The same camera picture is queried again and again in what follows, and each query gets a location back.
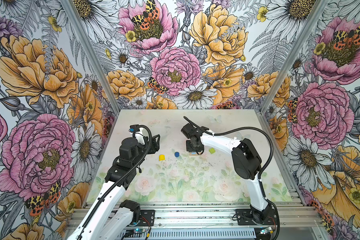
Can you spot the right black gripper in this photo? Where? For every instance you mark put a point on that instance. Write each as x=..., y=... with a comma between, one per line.
x=189, y=148

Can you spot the green circuit board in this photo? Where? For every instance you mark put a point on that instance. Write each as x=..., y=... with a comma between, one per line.
x=265, y=231
x=140, y=232

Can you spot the left green circuit board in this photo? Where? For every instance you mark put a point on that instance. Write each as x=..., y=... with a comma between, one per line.
x=140, y=232

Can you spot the white vented cable duct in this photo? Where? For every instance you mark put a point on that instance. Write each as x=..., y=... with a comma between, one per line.
x=203, y=234

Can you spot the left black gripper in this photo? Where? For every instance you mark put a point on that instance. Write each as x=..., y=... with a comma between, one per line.
x=153, y=146

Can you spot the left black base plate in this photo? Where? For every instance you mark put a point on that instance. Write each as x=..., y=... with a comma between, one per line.
x=147, y=218

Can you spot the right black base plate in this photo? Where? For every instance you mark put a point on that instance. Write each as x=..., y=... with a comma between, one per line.
x=243, y=216

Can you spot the aluminium mounting rail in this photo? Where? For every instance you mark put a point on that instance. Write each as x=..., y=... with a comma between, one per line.
x=202, y=215

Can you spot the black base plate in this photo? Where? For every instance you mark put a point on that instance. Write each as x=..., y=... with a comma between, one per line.
x=243, y=216
x=147, y=218

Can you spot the right green circuit board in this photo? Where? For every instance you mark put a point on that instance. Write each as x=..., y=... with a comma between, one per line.
x=265, y=231

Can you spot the natural wood plank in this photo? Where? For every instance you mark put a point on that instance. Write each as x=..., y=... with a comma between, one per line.
x=196, y=153

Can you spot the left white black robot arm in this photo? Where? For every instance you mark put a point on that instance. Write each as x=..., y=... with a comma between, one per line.
x=99, y=224

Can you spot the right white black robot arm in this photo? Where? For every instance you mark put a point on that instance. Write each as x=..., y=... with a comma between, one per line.
x=246, y=160

